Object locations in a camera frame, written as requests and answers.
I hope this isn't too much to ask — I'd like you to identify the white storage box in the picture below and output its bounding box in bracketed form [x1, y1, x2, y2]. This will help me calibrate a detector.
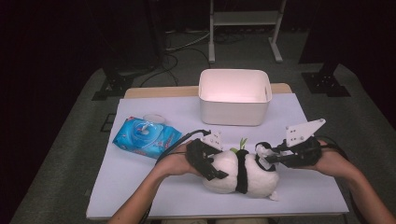
[197, 68, 274, 127]

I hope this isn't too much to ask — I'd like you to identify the black floor cable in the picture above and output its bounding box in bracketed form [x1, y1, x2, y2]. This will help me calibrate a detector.
[138, 48, 211, 89]

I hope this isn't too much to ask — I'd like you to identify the black floor frame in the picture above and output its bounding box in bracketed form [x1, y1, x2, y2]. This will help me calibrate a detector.
[99, 113, 117, 133]

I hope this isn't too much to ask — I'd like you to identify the left hand-held gripper cable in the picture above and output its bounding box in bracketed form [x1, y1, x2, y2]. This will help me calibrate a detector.
[137, 129, 212, 224]

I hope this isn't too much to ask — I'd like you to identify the right hand-held gripper cable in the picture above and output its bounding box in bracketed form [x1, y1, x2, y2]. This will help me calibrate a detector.
[315, 134, 372, 224]

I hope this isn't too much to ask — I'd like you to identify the wooden table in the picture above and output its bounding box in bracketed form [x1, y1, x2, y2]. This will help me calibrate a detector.
[123, 82, 294, 100]

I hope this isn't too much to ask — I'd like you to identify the black metal stand base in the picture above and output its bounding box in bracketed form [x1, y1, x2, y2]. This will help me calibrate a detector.
[300, 60, 351, 98]
[91, 66, 157, 102]

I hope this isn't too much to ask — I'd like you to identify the blue wet wipes pack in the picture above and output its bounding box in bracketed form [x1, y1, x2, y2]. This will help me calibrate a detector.
[111, 113, 183, 160]

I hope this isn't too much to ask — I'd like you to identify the white metal stand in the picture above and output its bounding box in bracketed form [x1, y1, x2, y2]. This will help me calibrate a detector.
[207, 0, 289, 64]

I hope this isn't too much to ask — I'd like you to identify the white floor cable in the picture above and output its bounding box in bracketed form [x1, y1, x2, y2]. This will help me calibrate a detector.
[164, 30, 211, 53]

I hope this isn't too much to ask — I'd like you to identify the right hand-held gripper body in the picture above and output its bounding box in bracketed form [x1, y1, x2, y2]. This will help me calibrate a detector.
[277, 118, 327, 169]

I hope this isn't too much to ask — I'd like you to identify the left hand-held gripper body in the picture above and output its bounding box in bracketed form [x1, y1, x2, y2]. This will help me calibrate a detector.
[185, 130, 224, 177]

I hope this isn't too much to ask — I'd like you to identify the white wet wipe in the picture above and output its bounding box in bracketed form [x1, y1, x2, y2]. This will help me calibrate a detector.
[255, 144, 276, 171]

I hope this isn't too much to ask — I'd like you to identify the hand-held gripper cable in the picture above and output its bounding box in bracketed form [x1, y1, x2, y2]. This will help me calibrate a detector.
[137, 129, 212, 224]
[315, 134, 372, 224]

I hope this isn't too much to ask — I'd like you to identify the white table sheet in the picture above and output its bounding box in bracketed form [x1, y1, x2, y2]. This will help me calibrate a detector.
[85, 92, 350, 219]

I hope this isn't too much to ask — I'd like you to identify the person's right hand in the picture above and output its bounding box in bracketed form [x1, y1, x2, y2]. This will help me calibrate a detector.
[298, 141, 364, 183]

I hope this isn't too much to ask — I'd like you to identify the person's left hand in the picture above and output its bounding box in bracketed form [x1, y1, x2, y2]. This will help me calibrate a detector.
[153, 141, 204, 178]

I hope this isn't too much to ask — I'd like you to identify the panda plush toy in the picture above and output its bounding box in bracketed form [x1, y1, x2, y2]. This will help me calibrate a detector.
[202, 137, 280, 202]

